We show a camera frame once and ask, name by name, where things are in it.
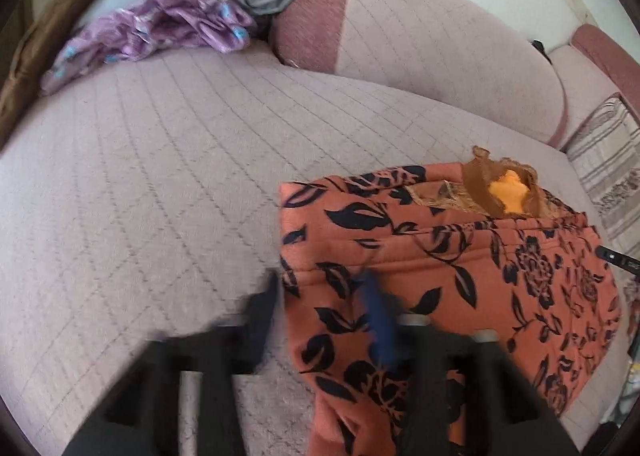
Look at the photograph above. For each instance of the pink quilted sofa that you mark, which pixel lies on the pink quilted sofa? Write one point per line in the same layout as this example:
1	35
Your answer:
150	186

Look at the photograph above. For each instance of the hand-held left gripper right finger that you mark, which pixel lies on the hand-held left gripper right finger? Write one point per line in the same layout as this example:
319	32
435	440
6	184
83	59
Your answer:
382	331

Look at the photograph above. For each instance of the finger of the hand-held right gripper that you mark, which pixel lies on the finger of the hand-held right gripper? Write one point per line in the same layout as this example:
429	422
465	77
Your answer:
620	260

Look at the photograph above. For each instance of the purple floral cloth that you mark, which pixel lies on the purple floral cloth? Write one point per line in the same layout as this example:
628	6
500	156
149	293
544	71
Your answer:
165	26

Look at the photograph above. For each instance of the small yellow-orange cloth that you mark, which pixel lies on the small yellow-orange cloth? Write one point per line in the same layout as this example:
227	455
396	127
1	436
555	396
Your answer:
507	191

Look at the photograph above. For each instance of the pink sofa back cushion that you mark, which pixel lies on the pink sofa back cushion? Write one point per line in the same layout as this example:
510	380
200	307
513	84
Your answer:
425	41

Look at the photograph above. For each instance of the brown blanket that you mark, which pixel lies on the brown blanket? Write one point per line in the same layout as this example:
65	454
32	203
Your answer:
35	51

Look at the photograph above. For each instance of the grey striped cloth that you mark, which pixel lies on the grey striped cloth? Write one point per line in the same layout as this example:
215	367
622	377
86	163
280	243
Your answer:
607	161

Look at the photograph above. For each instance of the orange black floral garment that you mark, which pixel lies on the orange black floral garment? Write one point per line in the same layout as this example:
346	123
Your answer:
450	256

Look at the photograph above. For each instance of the brown sheer cloth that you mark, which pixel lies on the brown sheer cloth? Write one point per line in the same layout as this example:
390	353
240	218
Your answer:
477	186

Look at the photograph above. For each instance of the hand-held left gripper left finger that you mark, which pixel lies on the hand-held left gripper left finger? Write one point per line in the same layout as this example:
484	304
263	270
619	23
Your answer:
256	331

